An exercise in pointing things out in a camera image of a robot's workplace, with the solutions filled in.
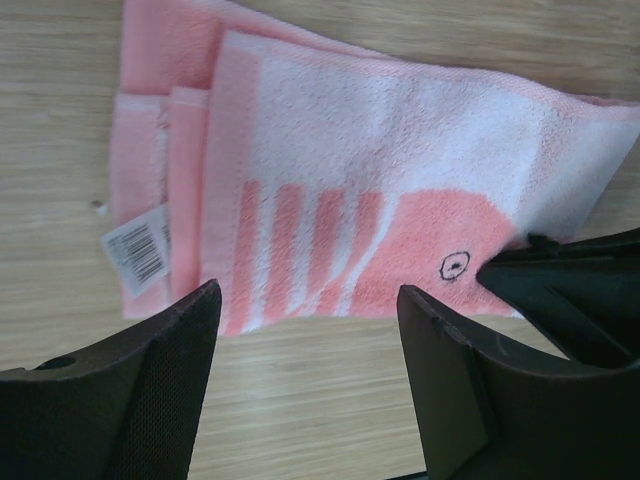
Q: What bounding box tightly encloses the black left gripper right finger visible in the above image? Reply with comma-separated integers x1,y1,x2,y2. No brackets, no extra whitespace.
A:
397,285,639,479

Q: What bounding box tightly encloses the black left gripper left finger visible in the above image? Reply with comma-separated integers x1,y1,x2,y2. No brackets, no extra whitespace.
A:
1,280,222,479

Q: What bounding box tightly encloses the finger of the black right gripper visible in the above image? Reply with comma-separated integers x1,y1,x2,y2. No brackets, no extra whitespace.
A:
476,232,639,368

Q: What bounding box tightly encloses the small pink cloth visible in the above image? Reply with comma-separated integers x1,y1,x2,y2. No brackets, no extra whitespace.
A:
103,1,639,335

